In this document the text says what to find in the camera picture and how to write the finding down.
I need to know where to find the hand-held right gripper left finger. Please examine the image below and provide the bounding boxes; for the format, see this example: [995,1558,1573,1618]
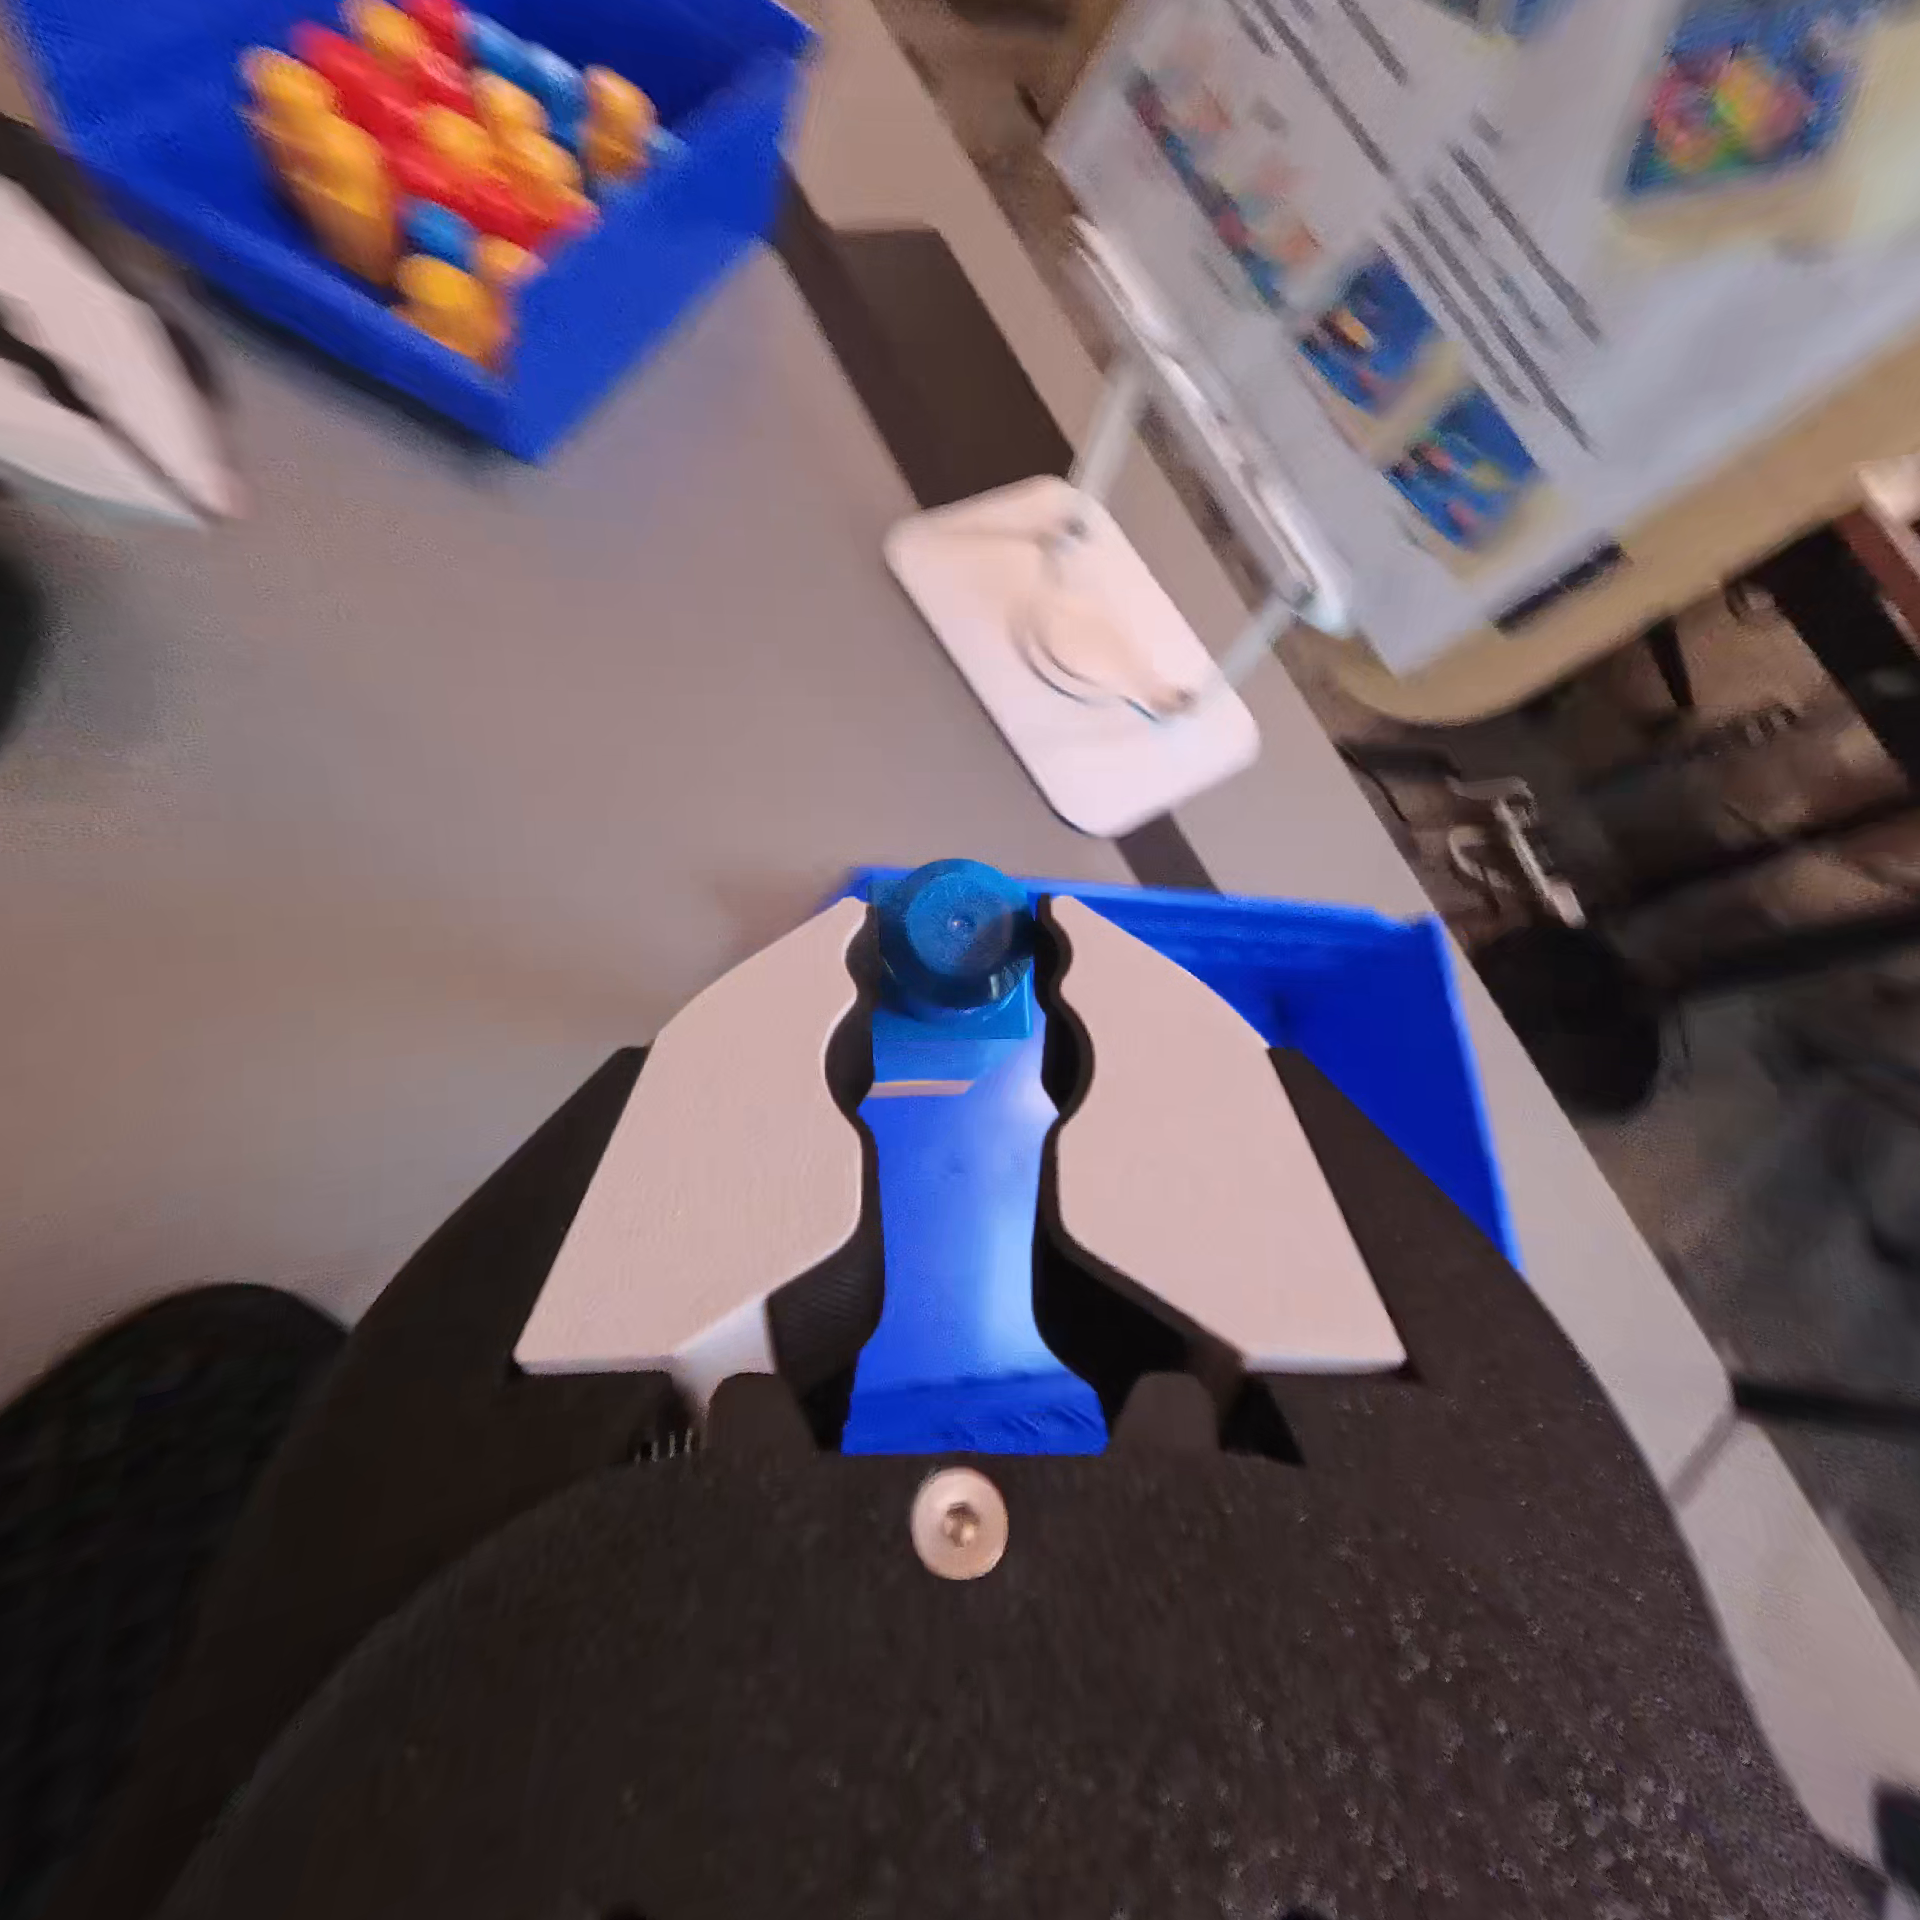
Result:
[515,896,888,1450]

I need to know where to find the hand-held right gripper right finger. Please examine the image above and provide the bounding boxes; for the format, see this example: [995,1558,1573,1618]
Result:
[1031,896,1406,1420]

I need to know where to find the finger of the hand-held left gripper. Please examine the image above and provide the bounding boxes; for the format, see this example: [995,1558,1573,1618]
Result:
[0,187,249,519]
[0,387,203,528]

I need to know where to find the blue plastic bin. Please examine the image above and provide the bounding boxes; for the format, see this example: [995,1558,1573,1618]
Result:
[17,0,818,464]
[839,867,1521,1462]

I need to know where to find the blue mega block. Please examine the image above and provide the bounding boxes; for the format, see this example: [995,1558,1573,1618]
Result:
[866,858,1049,1099]

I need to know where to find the pile of blocks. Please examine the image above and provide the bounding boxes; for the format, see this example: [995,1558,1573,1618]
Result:
[240,0,671,369]

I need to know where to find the black office chair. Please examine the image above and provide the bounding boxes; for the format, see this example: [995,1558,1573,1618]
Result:
[1477,900,1920,1427]

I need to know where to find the white document stand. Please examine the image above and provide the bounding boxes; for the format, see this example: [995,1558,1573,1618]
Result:
[882,0,1920,840]

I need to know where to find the printed instruction sheet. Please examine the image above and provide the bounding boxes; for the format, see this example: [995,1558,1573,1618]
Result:
[1049,0,1920,676]

